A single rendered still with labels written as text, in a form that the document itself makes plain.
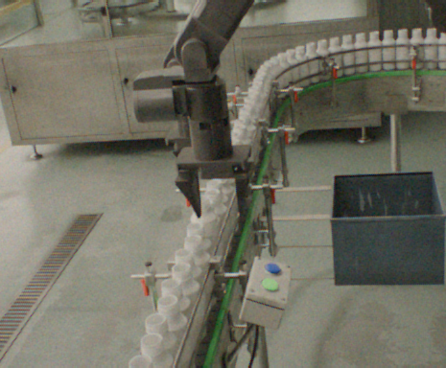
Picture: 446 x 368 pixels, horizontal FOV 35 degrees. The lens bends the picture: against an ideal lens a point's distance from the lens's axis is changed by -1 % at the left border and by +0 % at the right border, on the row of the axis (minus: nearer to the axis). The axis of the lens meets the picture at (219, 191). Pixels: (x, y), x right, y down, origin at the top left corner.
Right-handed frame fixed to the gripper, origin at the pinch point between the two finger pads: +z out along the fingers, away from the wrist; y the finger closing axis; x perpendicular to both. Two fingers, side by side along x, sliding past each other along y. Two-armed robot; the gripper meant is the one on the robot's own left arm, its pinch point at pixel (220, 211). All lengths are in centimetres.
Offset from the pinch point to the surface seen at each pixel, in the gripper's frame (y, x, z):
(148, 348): -14.4, -1.1, 24.1
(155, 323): -15.6, 7.9, 25.4
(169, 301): -14.5, 13.8, 24.6
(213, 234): -12, 45, 27
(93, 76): -167, 386, 73
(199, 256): -12.9, 34.1, 26.6
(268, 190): -4, 79, 32
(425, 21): 84, 576, 89
